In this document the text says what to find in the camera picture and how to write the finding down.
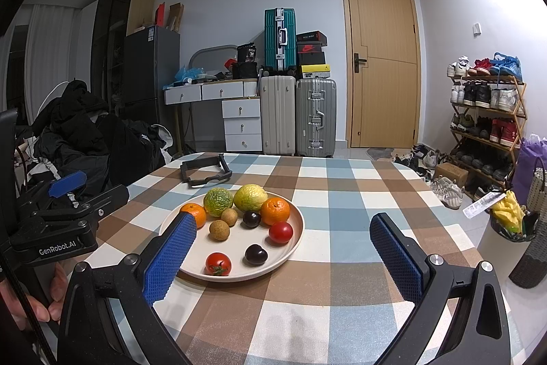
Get cream round plate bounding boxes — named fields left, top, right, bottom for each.
left=159, top=191, right=305, bottom=284

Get blue plastic bag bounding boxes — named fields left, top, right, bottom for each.
left=175, top=66, right=206, bottom=82

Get wooden door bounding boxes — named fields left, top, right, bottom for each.
left=339, top=0, right=423, bottom=149

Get dark plum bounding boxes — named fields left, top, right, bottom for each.
left=242, top=210, right=262, bottom=230
left=244, top=244, right=269, bottom=266

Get white woven basket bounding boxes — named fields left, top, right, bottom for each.
left=526, top=156, right=547, bottom=216

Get brown cardboard pieces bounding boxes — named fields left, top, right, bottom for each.
left=168, top=2, right=185, bottom=33

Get scattered loose shoes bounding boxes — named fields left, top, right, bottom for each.
left=391, top=143, right=466, bottom=212

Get red tomato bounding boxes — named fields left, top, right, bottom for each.
left=268, top=221, right=294, bottom=246
left=205, top=252, right=232, bottom=277

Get silver suitcase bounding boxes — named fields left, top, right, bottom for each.
left=295, top=78, right=337, bottom=158

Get dark tall cabinet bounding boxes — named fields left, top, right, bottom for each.
left=92, top=0, right=157, bottom=118

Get white paper label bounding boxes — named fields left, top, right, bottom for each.
left=463, top=194, right=505, bottom=220

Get black cable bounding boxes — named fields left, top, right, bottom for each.
left=0, top=249, right=57, bottom=365

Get yellow black shoe box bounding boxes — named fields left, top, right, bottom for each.
left=300, top=64, right=332, bottom=79

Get black plastic frame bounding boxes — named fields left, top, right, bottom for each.
left=180, top=153, right=232, bottom=189

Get pile of dark clothes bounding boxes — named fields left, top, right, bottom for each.
left=19, top=79, right=174, bottom=195

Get brown cardboard box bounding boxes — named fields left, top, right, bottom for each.
left=435, top=162, right=469, bottom=187

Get small black basket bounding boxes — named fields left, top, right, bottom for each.
left=490, top=210, right=540, bottom=243

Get wooden shoe rack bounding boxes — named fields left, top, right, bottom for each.
left=446, top=53, right=528, bottom=186

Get black bag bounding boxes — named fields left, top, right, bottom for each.
left=233, top=63, right=261, bottom=80

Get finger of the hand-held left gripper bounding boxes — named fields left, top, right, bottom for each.
left=30, top=184, right=130, bottom=227
left=19, top=172, right=87, bottom=217

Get dark grey fridge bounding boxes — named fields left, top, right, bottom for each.
left=124, top=25, right=181, bottom=126

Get teal suitcase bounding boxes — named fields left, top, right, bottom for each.
left=264, top=8, right=297, bottom=77

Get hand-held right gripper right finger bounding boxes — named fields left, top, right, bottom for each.
left=370, top=212, right=513, bottom=365

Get purple bag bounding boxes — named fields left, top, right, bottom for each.
left=511, top=136, right=547, bottom=195

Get white curtain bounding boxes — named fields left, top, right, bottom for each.
left=26, top=3, right=82, bottom=122

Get rows of assorted shoes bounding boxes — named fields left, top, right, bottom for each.
left=446, top=53, right=524, bottom=182

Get yellow-green citrus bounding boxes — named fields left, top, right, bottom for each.
left=233, top=184, right=269, bottom=212

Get dark woven basket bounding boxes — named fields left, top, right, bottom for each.
left=508, top=234, right=547, bottom=289

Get yellow cloth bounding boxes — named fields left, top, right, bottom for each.
left=492, top=194, right=526, bottom=235

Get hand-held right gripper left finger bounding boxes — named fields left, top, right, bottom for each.
left=57, top=212, right=197, bottom=365

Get white desk with drawers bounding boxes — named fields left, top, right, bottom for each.
left=163, top=79, right=263, bottom=154

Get person's left hand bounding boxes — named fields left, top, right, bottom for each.
left=0, top=262, right=69, bottom=332

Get orange tangerine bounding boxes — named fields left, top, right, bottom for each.
left=261, top=197, right=292, bottom=227
left=179, top=203, right=208, bottom=230

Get beige suitcase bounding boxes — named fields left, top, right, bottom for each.
left=260, top=75, right=297, bottom=157

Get green wrinkled citrus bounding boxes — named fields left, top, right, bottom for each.
left=203, top=187, right=234, bottom=218

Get black printed pouch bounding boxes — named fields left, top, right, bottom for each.
left=237, top=43, right=257, bottom=63

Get grey arched frame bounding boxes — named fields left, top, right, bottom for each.
left=189, top=44, right=238, bottom=80

